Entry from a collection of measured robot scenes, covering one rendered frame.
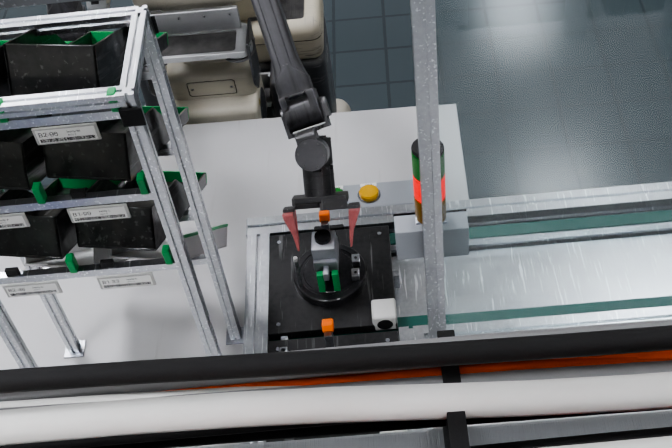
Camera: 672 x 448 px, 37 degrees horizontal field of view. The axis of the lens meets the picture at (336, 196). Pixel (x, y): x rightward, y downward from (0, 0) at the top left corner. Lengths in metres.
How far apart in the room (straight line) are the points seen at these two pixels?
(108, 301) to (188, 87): 0.67
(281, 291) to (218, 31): 0.75
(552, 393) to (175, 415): 0.12
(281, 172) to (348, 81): 1.55
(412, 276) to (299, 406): 1.68
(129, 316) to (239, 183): 0.41
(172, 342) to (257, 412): 1.73
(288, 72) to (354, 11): 2.34
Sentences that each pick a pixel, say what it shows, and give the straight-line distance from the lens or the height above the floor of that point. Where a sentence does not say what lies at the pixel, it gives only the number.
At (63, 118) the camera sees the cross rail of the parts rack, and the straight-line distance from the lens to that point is 1.39.
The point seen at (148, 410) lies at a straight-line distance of 0.35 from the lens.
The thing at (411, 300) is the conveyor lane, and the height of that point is 0.92.
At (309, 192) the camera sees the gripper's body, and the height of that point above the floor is 1.16.
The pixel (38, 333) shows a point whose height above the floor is 0.86.
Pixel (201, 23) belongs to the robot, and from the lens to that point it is 2.43.
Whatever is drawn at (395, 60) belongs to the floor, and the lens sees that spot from 3.90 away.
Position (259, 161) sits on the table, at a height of 0.86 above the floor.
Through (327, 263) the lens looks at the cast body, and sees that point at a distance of 1.87.
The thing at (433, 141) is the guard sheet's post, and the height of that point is 1.47.
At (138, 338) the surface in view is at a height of 0.86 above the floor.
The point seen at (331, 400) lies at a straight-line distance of 0.34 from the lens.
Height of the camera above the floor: 2.50
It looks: 47 degrees down
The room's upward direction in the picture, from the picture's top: 8 degrees counter-clockwise
